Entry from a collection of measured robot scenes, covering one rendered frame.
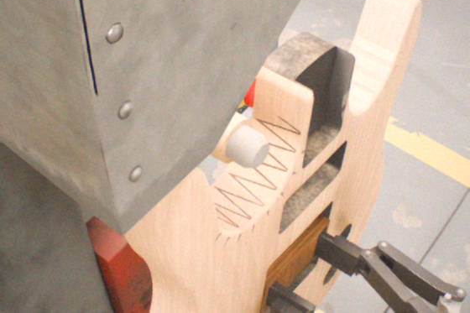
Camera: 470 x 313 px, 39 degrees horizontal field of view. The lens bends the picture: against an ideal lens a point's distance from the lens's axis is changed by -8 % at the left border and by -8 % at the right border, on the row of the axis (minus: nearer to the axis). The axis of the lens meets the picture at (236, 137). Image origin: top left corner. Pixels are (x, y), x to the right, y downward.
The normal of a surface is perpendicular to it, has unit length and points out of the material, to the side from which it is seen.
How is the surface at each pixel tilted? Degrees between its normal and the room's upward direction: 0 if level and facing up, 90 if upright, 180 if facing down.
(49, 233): 90
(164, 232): 79
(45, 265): 90
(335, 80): 83
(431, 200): 0
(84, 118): 90
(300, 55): 6
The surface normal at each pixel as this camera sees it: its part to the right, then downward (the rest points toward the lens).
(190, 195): 0.79, 0.45
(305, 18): 0.00, -0.67
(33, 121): -0.62, 0.59
